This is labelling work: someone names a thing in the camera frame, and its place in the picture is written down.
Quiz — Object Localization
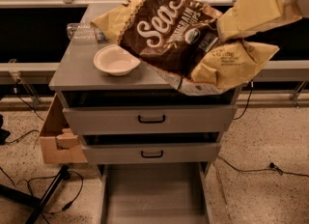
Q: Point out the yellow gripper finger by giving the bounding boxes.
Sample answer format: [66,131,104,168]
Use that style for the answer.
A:
[217,0,301,41]

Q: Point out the brown chip bag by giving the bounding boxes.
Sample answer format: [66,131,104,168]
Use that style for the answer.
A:
[92,0,279,96]

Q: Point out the grey drawer cabinet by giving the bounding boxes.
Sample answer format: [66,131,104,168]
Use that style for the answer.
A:
[48,1,250,171]

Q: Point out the grey middle drawer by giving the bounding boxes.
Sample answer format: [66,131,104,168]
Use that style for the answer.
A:
[83,143,221,164]

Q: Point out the grey top drawer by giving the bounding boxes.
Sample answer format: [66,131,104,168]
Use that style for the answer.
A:
[63,105,237,135]

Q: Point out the grey open bottom drawer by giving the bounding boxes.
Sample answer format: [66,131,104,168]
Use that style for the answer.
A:
[98,162,214,224]

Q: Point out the white paper bowl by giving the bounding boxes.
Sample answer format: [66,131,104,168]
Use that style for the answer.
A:
[94,45,140,76]

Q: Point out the clear plastic water bottle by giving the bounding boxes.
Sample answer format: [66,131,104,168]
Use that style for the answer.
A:
[67,23,105,42]

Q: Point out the cardboard box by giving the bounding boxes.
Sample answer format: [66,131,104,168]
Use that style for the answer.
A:
[39,95,87,164]

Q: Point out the black tripod legs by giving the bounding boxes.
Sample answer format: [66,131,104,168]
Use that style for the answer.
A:
[0,164,71,224]

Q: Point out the black cable behind cabinet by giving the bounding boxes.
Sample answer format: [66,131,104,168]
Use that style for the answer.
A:
[233,81,255,121]

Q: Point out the black floor cable right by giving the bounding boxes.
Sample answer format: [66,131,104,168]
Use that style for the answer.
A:
[216,155,309,178]

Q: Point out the black floor cable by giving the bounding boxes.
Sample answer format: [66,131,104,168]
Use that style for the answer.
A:
[216,155,309,178]
[0,165,85,217]

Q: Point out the black floor cable left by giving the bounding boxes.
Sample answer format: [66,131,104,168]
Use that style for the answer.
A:
[0,165,85,217]

